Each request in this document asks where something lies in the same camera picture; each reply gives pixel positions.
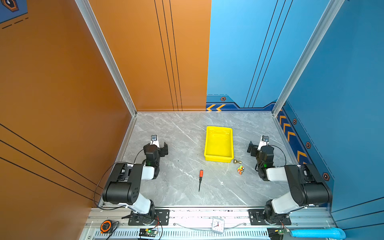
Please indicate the blue tube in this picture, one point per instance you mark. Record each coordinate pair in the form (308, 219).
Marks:
(331, 233)

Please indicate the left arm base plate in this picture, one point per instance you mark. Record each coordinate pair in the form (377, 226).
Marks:
(158, 216)

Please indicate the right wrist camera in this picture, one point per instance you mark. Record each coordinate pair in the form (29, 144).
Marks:
(264, 141)

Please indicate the red black screwdriver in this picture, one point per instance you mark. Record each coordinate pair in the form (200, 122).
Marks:
(200, 178)

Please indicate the yellow plastic bin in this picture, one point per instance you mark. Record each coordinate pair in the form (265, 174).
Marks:
(219, 145)

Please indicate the small white clock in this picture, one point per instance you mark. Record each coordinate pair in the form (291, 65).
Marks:
(218, 225)

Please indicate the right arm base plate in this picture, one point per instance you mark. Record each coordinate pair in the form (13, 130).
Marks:
(259, 217)

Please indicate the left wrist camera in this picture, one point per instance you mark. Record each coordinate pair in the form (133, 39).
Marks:
(155, 141)

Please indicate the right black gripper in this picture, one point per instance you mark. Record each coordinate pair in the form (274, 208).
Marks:
(253, 149)

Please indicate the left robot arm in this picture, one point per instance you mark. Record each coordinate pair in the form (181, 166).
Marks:
(123, 185)

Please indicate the left green circuit board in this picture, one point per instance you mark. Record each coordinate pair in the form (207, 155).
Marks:
(148, 234)

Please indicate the right green circuit board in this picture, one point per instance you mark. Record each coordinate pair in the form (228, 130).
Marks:
(277, 234)

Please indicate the green circuit board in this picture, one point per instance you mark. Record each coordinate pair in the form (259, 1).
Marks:
(148, 234)
(277, 234)

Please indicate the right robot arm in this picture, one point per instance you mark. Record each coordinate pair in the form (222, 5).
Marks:
(306, 187)

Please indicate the aluminium front rail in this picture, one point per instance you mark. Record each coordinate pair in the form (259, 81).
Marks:
(195, 223)

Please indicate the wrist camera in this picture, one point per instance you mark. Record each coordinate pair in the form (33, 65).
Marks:
(264, 141)
(155, 141)

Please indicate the orange black tape measure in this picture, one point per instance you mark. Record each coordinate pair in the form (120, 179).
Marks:
(106, 227)

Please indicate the orange green toy truck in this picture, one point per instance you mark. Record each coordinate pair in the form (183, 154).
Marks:
(240, 170)

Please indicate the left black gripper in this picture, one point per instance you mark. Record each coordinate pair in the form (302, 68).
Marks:
(162, 149)

